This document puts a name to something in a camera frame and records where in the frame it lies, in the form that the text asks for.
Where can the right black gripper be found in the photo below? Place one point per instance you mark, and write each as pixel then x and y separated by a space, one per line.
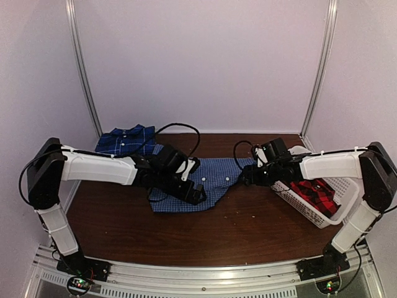
pixel 252 176

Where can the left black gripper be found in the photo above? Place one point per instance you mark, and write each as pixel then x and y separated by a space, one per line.
pixel 193 199

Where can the blue small-check long sleeve shirt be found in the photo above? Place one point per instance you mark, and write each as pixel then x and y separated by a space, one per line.
pixel 216 175

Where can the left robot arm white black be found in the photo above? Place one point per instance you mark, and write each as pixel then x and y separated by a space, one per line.
pixel 55 163

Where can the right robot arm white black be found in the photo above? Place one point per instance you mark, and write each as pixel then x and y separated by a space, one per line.
pixel 378 191

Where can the dark blue plaid folded shirt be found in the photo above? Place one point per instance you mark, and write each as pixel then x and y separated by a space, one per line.
pixel 139 139

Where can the red black plaid shirt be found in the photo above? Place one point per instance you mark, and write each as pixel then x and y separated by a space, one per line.
pixel 319 194

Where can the white plastic basket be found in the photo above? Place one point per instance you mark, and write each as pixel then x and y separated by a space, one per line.
pixel 339 170

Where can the right circuit board with leds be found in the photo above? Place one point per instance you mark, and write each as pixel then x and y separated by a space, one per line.
pixel 328 286

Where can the circuit board with leds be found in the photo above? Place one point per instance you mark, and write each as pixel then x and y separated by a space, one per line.
pixel 328 286
pixel 78 286

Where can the left circuit board with leds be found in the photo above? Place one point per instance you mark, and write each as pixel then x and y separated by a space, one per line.
pixel 78 286

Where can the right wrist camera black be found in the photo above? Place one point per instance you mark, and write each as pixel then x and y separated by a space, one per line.
pixel 275 148

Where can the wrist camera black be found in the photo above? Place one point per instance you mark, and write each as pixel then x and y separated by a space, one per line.
pixel 171 160
pixel 275 148

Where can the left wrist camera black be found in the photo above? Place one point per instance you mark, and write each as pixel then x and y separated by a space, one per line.
pixel 171 160

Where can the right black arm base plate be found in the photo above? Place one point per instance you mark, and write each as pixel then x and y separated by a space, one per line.
pixel 318 267

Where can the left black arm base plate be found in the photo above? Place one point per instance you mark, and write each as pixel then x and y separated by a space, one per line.
pixel 85 267

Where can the right aluminium frame post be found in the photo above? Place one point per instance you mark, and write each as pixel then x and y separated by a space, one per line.
pixel 328 37

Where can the aluminium frame post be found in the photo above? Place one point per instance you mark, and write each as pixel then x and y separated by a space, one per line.
pixel 328 37
pixel 81 67

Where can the front aluminium rail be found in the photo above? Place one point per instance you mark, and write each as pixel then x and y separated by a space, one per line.
pixel 279 279

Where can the left aluminium frame post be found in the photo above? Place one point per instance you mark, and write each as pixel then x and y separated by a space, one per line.
pixel 81 67

